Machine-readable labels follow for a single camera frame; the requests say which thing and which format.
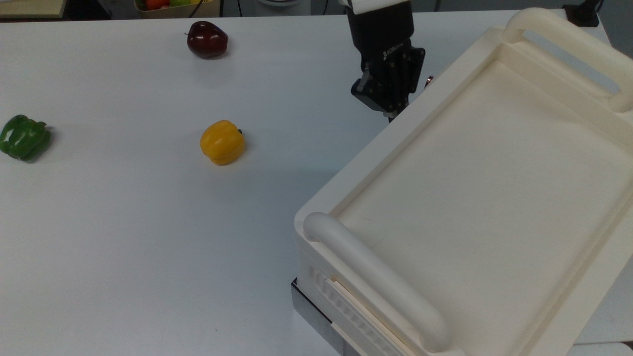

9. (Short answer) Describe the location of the yellow bell pepper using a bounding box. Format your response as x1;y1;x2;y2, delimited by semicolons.
200;120;246;166

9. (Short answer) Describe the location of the grey metal base plate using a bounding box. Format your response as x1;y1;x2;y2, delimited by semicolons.
291;279;361;356

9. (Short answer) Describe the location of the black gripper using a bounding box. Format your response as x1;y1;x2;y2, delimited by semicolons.
346;1;426;123

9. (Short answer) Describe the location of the cream cabinet carry handle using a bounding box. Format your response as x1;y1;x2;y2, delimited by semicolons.
503;7;633;113
303;212;450;353

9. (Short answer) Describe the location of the wooden board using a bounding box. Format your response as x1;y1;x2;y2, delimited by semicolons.
0;0;68;19

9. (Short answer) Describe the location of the green bell pepper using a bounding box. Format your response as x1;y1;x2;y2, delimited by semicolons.
0;115;51;161

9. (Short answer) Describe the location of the cream plastic cabinet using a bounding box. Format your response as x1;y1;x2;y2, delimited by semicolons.
294;7;633;356

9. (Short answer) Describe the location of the white round container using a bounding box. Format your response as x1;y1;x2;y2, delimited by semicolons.
254;0;312;17

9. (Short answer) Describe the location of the dark red apple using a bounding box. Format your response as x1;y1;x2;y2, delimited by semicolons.
185;21;229;59

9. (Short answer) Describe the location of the yellow fruit basket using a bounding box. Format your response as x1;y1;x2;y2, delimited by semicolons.
134;0;221;19

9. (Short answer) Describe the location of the black clamp mount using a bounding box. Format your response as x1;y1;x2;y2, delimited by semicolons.
562;0;603;28

